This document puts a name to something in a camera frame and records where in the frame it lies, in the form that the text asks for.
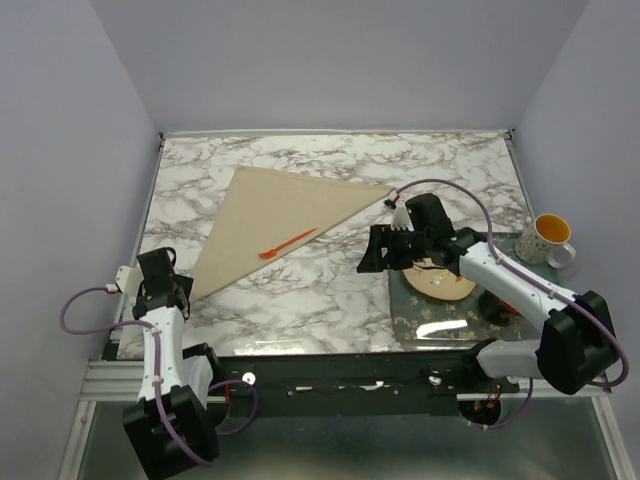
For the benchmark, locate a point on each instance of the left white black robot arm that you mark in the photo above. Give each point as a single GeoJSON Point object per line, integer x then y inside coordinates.
{"type": "Point", "coordinates": [169, 426]}

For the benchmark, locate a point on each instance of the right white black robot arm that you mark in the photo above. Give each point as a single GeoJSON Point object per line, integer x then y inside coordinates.
{"type": "Point", "coordinates": [576, 341]}

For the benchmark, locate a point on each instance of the teal floral serving tray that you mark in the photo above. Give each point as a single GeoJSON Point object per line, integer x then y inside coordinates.
{"type": "Point", "coordinates": [422, 322]}

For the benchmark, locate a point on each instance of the beige floral plate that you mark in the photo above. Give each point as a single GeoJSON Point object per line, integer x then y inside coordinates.
{"type": "Point", "coordinates": [437, 282]}

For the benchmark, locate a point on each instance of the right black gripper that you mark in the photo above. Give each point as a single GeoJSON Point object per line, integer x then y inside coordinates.
{"type": "Point", "coordinates": [382, 236]}

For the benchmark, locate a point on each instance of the beige cloth napkin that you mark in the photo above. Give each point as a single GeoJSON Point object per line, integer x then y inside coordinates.
{"type": "Point", "coordinates": [263, 208]}

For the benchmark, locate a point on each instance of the aluminium frame rail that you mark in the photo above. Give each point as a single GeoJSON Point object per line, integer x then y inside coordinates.
{"type": "Point", "coordinates": [121, 381]}

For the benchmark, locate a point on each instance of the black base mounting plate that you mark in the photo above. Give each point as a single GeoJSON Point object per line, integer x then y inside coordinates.
{"type": "Point", "coordinates": [436, 383]}

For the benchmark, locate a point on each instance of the white floral mug yellow inside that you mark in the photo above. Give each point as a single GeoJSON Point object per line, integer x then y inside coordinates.
{"type": "Point", "coordinates": [546, 239]}

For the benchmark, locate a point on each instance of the orange plastic fork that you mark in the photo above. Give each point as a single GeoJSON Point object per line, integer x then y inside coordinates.
{"type": "Point", "coordinates": [273, 252]}

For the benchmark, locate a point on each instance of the red black cup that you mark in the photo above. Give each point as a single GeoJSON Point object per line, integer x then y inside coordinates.
{"type": "Point", "coordinates": [494, 310]}

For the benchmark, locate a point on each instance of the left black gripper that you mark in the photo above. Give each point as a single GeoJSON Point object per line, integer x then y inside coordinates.
{"type": "Point", "coordinates": [185, 281]}

